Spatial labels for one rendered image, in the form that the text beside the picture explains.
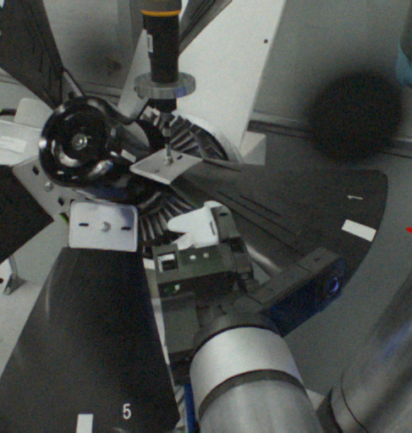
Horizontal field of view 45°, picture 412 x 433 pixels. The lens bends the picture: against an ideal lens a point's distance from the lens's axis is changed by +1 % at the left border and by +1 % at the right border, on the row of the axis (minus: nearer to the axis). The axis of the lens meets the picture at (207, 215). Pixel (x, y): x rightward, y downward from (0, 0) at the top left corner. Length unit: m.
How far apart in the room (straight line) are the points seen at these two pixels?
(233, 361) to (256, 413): 0.04
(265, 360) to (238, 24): 0.71
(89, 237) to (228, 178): 0.19
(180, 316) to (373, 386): 0.15
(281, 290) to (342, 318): 1.19
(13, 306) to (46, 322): 1.71
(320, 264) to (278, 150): 0.95
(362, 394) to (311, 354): 1.36
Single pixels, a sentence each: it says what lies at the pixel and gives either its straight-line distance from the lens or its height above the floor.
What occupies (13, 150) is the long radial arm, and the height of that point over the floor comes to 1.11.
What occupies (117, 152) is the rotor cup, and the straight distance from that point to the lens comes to 0.60.
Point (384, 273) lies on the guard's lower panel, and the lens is 1.46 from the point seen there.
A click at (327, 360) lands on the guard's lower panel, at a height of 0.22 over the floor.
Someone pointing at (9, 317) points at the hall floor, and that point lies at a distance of 2.30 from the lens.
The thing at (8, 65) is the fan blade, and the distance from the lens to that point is 0.91.
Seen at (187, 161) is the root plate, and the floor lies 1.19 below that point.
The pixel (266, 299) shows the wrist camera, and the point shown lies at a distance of 0.40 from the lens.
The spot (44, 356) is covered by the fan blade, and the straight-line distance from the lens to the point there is 0.64.
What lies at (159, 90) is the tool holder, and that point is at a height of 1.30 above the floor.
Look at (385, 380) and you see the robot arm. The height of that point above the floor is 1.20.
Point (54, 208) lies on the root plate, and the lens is 0.74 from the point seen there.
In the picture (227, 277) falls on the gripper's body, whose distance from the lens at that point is 0.41.
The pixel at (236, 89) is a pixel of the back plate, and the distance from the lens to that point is 0.89.
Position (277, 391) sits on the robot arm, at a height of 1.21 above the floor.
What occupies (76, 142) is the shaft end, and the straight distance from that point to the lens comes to 0.63.
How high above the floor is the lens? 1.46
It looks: 32 degrees down
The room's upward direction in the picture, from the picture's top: straight up
